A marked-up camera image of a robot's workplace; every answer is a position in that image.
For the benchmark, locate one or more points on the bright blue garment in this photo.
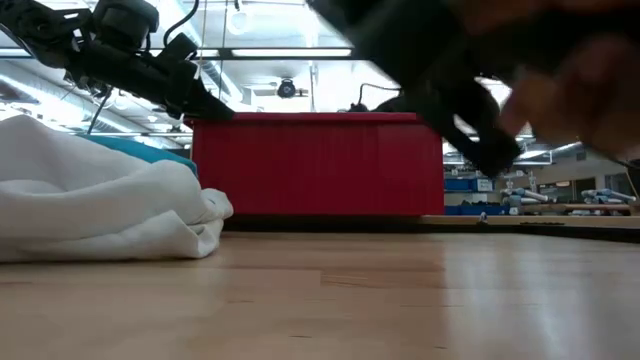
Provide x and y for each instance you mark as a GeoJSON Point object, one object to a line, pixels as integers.
{"type": "Point", "coordinates": [150, 150]}

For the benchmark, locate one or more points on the light wood desk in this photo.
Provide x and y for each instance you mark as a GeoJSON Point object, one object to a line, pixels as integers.
{"type": "Point", "coordinates": [550, 221]}

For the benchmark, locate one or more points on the black round ceiling fixture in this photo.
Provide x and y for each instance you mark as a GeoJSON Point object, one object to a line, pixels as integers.
{"type": "Point", "coordinates": [286, 89]}

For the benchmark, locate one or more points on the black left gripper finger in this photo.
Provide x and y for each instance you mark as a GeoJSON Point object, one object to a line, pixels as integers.
{"type": "Point", "coordinates": [207, 109]}

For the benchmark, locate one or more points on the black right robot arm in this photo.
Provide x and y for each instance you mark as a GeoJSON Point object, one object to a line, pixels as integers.
{"type": "Point", "coordinates": [400, 30]}

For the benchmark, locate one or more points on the black overhead light bar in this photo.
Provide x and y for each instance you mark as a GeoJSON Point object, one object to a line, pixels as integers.
{"type": "Point", "coordinates": [290, 59]}

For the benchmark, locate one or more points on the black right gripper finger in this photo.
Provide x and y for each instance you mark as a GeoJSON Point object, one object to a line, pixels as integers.
{"type": "Point", "coordinates": [495, 155]}

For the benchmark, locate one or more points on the red plastic laundry basket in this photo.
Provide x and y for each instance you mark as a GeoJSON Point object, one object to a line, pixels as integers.
{"type": "Point", "coordinates": [320, 165]}

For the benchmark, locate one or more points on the blue storage bin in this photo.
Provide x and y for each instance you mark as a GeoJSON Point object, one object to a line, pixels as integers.
{"type": "Point", "coordinates": [460, 185]}
{"type": "Point", "coordinates": [470, 210]}

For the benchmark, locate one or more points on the white shirt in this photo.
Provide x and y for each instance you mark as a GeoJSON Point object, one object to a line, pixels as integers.
{"type": "Point", "coordinates": [100, 210]}

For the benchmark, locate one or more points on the person's hand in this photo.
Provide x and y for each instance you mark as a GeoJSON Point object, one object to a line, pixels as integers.
{"type": "Point", "coordinates": [590, 100]}

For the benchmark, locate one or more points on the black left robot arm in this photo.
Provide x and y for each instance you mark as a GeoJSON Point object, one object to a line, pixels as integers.
{"type": "Point", "coordinates": [115, 60]}

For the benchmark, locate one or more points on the grey blue-jointed robot arm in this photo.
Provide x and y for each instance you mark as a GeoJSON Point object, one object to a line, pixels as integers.
{"type": "Point", "coordinates": [607, 195]}
{"type": "Point", "coordinates": [525, 194]}

